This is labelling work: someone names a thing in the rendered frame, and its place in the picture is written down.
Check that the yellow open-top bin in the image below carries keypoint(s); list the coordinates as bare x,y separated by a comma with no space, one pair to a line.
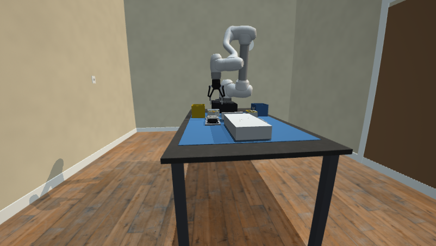
198,110

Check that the blue flat mat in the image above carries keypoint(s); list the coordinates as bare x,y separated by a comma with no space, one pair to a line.
197,133

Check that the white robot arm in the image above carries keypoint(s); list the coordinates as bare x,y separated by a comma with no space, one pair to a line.
241,89

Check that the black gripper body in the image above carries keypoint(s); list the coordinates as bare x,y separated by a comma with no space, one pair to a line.
216,82

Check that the dark blue open bin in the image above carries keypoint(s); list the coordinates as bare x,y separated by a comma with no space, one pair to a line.
261,109

